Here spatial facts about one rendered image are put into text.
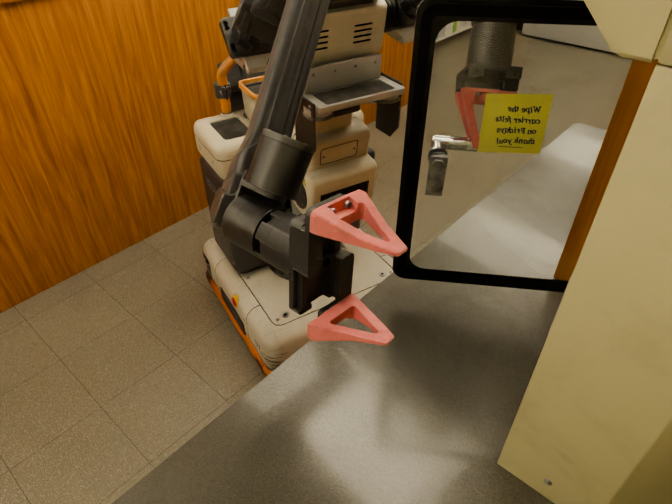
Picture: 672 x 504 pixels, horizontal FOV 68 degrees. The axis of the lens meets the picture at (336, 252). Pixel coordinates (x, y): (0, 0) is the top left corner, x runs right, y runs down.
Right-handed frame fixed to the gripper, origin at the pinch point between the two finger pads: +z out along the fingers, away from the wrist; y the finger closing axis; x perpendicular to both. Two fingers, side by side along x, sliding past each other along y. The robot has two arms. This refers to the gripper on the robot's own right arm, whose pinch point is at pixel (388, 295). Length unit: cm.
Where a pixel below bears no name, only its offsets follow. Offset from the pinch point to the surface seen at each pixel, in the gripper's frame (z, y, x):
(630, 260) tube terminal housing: 15.5, 7.4, 7.6
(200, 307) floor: -128, -109, 62
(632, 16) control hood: 10.6, 23.3, 5.6
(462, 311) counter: -5.0, -22.6, 31.1
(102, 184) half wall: -186, -70, 58
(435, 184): -9.7, -0.1, 23.8
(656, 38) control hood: 12.3, 22.3, 5.7
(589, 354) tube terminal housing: 15.4, -2.9, 8.9
